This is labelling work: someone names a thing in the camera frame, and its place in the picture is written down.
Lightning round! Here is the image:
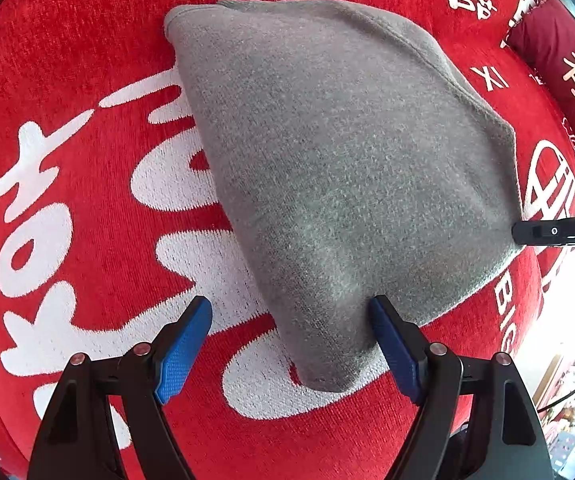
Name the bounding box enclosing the grey knit sweater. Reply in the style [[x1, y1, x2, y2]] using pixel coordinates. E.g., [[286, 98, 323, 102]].
[[165, 0, 522, 392]]

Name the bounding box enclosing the dark red pillow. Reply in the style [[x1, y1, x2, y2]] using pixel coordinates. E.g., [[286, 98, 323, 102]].
[[505, 0, 575, 134]]

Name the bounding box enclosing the red bedspread with white characters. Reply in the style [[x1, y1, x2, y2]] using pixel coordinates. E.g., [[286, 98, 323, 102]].
[[0, 0, 575, 479]]

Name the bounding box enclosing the black cable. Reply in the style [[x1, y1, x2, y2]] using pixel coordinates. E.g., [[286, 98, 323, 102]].
[[537, 358, 575, 413]]

